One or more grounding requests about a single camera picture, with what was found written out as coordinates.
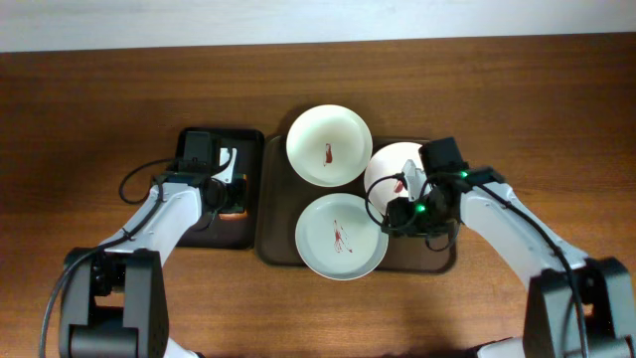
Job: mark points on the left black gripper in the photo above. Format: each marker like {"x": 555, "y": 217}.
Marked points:
{"x": 238, "y": 197}

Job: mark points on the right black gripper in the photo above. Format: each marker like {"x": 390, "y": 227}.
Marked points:
{"x": 397, "y": 219}

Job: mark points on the orange green scrub sponge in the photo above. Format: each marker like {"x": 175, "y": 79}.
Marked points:
{"x": 232, "y": 216}

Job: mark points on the light blue stained plate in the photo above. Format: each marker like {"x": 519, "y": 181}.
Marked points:
{"x": 336, "y": 236}

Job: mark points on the cream plate with red stain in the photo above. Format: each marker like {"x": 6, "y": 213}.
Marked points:
{"x": 329, "y": 145}

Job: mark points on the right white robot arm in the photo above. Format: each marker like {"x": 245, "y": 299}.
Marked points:
{"x": 577, "y": 306}

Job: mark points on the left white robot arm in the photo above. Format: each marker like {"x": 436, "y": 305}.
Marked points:
{"x": 112, "y": 296}

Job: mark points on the large brown serving tray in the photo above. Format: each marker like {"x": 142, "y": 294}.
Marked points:
{"x": 283, "y": 195}

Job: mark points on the small black water tray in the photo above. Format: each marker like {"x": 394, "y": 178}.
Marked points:
{"x": 248, "y": 159}

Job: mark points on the white plate with red sauce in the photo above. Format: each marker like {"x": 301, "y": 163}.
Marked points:
{"x": 389, "y": 161}

